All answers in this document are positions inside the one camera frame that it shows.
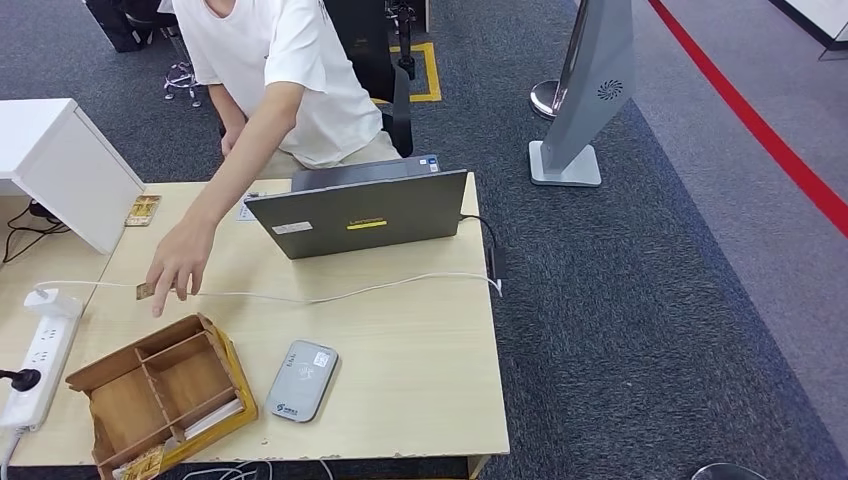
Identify chrome stool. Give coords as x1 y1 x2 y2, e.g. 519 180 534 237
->
162 33 203 109

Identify white power strip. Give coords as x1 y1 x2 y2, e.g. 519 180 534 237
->
0 314 82 432

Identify black desk cables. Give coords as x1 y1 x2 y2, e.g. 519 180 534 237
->
1 200 71 266

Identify chrome stanchion base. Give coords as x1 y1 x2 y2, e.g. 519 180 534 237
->
529 79 563 122
688 462 770 480

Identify person's right hand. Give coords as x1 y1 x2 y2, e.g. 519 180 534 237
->
220 122 243 158

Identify person's left hand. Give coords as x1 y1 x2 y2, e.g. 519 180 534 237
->
145 215 220 318

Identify black tripod stand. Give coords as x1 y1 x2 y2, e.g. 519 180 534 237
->
386 0 431 81

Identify white charger plug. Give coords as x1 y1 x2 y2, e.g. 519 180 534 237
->
23 288 84 319

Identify white partition with black base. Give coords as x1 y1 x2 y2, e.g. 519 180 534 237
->
768 0 848 51

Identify black power plug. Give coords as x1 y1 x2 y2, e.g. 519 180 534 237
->
0 368 42 393

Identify long white cable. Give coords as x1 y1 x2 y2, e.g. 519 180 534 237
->
34 271 503 306

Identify stack of patterned key cards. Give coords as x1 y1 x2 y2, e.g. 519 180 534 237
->
124 193 162 228

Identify white cabinet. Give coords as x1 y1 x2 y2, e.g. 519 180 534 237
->
0 97 146 256

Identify yellow floor tape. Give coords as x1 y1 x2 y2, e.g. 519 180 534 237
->
370 42 443 104

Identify white card stack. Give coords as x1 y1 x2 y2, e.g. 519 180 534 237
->
182 397 245 442

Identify grey card reader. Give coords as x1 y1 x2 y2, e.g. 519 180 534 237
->
264 339 340 424

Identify red floor tape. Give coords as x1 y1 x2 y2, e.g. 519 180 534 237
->
647 0 848 238

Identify white ID card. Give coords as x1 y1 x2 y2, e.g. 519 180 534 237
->
237 192 266 222

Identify black adapter with cable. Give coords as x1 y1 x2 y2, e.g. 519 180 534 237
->
458 213 508 281

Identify grey angled frame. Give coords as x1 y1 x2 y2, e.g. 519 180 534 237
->
818 26 848 62

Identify white power strip cord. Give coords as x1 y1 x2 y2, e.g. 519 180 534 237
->
0 427 29 480

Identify grey kiosk pillar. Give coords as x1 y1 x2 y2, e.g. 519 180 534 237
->
527 0 636 188

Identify person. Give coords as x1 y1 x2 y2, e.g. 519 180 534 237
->
145 0 402 318

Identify grey laptop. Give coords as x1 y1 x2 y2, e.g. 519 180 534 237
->
243 154 469 260

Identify black bag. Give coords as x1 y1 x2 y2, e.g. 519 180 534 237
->
82 0 164 54

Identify wooden card organizer box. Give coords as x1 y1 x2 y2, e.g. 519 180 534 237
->
64 312 260 480

